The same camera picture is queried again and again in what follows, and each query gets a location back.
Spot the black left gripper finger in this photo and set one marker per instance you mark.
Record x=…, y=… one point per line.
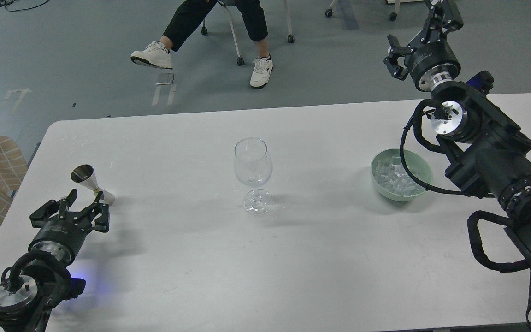
x=53, y=210
x=95, y=217

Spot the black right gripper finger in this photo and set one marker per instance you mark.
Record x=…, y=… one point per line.
x=443, y=18
x=395, y=52

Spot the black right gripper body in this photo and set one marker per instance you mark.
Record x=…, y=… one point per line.
x=429, y=60

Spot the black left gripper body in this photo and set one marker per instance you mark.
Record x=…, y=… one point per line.
x=60, y=238

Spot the steel cocktail jigger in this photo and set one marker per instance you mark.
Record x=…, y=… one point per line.
x=84, y=175

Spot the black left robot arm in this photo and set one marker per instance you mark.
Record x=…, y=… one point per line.
x=39, y=280

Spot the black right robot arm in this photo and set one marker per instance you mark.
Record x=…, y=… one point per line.
x=485, y=148

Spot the pile of ice cubes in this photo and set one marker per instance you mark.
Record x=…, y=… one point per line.
x=391, y=175

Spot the clear wine glass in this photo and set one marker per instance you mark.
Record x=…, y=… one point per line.
x=253, y=167

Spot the green bowl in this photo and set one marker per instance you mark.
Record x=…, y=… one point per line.
x=417, y=166

